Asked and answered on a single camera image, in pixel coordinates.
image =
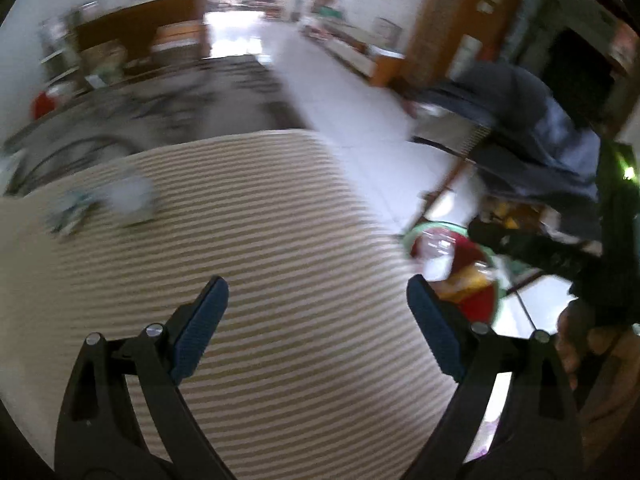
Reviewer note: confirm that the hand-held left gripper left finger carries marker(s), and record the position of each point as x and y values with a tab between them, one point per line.
200	330

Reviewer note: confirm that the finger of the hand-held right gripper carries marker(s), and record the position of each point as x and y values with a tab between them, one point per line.
530	255

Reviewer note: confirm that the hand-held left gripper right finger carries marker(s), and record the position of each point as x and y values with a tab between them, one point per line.
435	330

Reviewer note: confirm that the red bin with green rim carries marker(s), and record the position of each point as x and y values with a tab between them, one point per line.
480	305

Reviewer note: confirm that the silver blue foil wrapper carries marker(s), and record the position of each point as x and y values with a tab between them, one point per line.
100	205

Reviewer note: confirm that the person's right forearm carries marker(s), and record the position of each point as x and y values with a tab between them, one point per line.
610	410

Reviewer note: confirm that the person's right hand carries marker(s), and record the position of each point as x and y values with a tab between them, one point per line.
572	340

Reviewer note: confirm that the brown patterned bag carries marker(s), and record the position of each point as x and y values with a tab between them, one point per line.
505	215

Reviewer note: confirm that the wooden dining chair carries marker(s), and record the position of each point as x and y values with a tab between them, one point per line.
440	195
140	30

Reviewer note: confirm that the beige striped table cloth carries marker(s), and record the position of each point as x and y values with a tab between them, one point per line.
275	235

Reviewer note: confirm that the grey blue jacket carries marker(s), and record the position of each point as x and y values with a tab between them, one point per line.
525	125

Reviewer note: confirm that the grey patterned dining table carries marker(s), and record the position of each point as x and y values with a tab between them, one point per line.
200	95

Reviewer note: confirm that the wooden television cabinet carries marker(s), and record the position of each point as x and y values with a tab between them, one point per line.
360	50

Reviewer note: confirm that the red bag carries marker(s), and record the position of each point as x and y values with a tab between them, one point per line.
42	105

